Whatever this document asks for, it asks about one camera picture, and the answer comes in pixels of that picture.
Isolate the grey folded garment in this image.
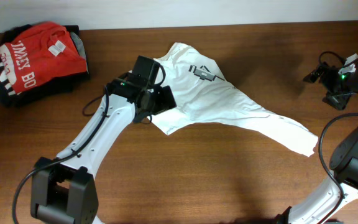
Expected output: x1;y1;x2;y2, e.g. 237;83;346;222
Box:
70;32;89;73

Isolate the white t-shirt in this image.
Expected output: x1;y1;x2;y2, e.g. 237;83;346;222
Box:
152;42;318;157

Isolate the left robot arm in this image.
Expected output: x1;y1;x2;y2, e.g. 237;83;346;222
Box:
30;56;176;224

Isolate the red folded t-shirt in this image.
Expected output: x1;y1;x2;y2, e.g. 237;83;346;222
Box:
0;22;86;95

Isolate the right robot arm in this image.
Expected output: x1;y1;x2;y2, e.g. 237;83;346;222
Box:
272;54;358;224

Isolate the black folded t-shirt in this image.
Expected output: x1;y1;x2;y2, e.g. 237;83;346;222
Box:
0;24;90;108

